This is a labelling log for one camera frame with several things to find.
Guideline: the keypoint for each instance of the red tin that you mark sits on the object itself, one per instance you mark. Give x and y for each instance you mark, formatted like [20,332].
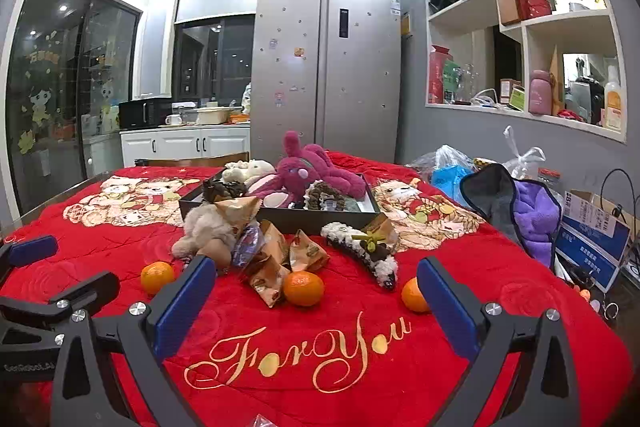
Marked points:
[539,7]

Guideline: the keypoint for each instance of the white wall shelf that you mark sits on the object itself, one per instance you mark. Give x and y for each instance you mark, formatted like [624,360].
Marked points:
[522,34]

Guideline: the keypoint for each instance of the green gift box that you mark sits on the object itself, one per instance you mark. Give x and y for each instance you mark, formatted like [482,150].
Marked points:
[451,82]

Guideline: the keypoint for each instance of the black white fluffy hair clip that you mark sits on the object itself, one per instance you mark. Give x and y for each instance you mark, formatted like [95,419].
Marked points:
[345,243]

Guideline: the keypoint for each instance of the white mug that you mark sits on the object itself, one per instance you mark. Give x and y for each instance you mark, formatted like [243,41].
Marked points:
[172,120]

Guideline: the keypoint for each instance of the purple snack wrapper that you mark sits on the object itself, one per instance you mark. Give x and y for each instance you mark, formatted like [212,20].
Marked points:
[247,244]

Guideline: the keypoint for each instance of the brown scrunchie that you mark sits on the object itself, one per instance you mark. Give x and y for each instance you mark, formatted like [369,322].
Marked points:
[320,197]

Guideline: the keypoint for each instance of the black microwave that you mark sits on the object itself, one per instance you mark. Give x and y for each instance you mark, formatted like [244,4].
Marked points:
[145,113]

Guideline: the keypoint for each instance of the silver refrigerator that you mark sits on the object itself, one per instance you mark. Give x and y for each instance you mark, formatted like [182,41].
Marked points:
[350,107]

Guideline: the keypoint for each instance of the blue white cardboard box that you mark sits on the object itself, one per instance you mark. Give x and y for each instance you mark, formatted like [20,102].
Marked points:
[592,237]

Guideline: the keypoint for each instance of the blue plastic bag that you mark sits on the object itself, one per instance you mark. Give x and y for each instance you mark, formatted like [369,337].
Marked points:
[450,184]

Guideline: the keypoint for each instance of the white plastic bag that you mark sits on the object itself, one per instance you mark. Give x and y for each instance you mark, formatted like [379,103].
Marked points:
[525,159]

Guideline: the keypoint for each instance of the beige fluffy hair clip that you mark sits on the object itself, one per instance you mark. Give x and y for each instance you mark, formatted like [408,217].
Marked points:
[210,227]

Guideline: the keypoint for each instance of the glass sliding door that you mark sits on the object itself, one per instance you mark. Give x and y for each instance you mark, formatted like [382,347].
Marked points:
[75,97]

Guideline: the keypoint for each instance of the black tray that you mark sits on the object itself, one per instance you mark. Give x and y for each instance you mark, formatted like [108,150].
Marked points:
[295,221]

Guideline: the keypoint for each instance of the orange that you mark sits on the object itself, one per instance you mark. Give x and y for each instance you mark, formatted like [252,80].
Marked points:
[414,296]
[157,278]
[303,289]

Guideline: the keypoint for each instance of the magenta plush rabbit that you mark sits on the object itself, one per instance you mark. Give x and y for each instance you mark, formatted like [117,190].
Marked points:
[300,172]

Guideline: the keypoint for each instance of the white plush toy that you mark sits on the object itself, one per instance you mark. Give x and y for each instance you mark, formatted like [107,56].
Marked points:
[255,169]

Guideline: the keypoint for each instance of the white food container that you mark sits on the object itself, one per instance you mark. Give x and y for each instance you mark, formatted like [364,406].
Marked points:
[212,116]

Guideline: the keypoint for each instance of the red printed blanket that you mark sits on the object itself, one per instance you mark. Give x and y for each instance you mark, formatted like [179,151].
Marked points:
[310,407]

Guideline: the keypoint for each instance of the red gift box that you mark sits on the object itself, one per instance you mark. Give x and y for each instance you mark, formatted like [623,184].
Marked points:
[436,77]

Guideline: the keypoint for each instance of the pink thermos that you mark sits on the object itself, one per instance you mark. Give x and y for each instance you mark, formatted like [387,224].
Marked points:
[540,94]

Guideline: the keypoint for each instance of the dark window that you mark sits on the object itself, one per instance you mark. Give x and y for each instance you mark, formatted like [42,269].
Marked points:
[215,57]

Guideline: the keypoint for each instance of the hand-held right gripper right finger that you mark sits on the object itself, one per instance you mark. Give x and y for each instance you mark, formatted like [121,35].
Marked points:
[445,309]

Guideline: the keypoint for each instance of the grey cloth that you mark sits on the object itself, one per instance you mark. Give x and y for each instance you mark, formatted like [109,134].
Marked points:
[492,202]

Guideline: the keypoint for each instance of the white bottle orange label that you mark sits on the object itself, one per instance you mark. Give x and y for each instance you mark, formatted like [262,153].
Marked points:
[612,102]

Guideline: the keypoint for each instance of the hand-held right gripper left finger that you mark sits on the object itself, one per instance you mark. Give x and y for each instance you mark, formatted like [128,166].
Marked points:
[184,307]

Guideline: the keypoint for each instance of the green label box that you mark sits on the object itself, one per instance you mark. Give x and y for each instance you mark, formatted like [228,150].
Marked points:
[517,98]

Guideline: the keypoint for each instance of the white kitchen cabinet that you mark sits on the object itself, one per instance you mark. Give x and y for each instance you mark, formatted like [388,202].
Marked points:
[185,144]

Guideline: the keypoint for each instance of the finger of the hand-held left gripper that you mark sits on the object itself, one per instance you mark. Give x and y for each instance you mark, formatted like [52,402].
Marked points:
[85,288]
[32,251]

